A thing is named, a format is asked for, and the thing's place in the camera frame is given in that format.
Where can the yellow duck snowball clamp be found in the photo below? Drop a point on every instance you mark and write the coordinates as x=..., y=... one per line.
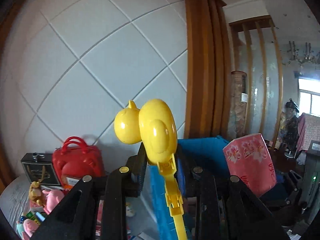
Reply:
x=154, y=126

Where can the blue felt storage bin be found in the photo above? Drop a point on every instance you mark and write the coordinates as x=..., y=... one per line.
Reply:
x=207, y=152

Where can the brown plush toy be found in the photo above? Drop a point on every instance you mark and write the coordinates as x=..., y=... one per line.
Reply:
x=35, y=194

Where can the wooden frame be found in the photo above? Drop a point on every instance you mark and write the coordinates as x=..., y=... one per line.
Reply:
x=209, y=70

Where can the pink pig plush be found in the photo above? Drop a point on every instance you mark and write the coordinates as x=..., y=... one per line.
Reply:
x=53, y=197

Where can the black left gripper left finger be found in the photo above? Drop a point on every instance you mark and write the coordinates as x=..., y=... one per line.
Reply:
x=75, y=217

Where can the red bear handbag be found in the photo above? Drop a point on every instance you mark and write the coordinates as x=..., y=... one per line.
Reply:
x=76, y=159

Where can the dark green metal box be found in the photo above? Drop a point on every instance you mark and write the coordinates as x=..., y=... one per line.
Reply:
x=39, y=167

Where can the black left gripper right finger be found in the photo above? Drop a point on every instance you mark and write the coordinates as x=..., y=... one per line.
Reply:
x=224, y=208

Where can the pink tissue pack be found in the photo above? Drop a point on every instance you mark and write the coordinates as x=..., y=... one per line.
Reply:
x=248, y=158

